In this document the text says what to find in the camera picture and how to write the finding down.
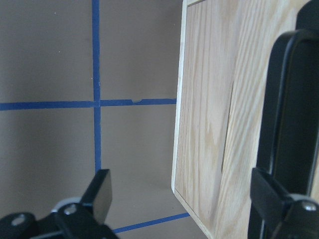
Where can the wooden drawer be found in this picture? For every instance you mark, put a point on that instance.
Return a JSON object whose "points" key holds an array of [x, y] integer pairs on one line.
{"points": [[257, 26]]}

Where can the black drawer handle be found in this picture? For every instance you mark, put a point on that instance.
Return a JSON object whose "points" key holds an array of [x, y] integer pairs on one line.
{"points": [[289, 137]]}

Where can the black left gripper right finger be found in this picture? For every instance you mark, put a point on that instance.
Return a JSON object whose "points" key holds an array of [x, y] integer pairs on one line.
{"points": [[278, 214]]}

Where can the wooden drawer cabinet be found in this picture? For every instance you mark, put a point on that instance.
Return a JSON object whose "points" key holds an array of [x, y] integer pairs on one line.
{"points": [[204, 92]]}

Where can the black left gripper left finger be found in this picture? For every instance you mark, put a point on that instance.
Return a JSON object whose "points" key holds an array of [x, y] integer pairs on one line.
{"points": [[83, 219]]}

